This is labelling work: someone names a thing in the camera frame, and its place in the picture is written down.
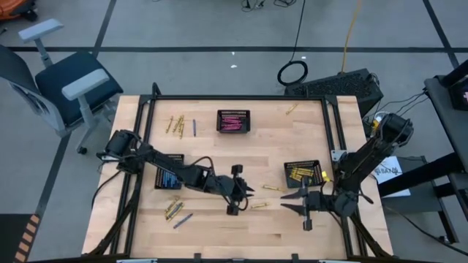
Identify yellow cable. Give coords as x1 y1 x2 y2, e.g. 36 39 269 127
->
339 0 363 73

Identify grey cart platform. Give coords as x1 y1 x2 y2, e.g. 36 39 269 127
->
380 156 460 244

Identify black floor cable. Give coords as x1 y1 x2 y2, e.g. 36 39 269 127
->
382 205 468 257

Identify black coiled cable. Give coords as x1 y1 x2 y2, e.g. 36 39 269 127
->
276 0 310 88

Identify grey black office chair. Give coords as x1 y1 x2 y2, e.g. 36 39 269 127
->
0 18 124 155

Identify black monitor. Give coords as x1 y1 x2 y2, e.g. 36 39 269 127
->
440 60 468 111

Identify white paper sign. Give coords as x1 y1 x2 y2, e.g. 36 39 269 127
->
371 156 412 199

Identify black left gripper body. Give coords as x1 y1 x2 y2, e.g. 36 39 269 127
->
210 164 255 216

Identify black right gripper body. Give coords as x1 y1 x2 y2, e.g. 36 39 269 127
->
301 176 361 232

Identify black tangled cables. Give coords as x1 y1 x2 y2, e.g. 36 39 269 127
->
239 0 299 12

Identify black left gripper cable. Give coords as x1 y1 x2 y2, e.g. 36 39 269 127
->
189 156 250 213

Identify black computer tower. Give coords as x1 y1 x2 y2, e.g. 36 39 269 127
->
284 68 385 118

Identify black side table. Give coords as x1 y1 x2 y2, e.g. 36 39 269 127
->
377 75 468 244

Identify black computer cables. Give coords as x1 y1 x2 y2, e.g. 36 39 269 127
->
380 91 429 121

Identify black plastic mesh basket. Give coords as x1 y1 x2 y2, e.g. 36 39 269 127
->
284 159 325 189
215 108 252 134
154 153 185 191

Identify black orange striped mat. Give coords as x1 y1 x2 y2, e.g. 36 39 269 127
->
0 213 41 263

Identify orange wheeled object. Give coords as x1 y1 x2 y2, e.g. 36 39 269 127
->
0 0 39 22

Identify black arm base cable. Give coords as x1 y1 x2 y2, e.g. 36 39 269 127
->
90 168 124 210

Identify black aluminium table frame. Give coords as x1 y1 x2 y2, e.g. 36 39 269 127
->
82 82 394 263

